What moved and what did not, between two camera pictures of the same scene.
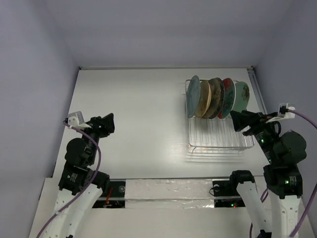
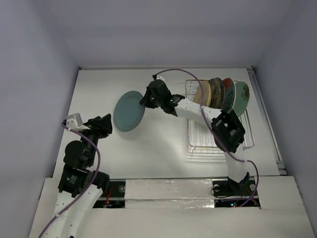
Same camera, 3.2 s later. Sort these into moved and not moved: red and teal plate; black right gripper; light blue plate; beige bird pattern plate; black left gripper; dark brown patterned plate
Moved: light blue plate; black right gripper
Not moved: beige bird pattern plate; dark brown patterned plate; red and teal plate; black left gripper
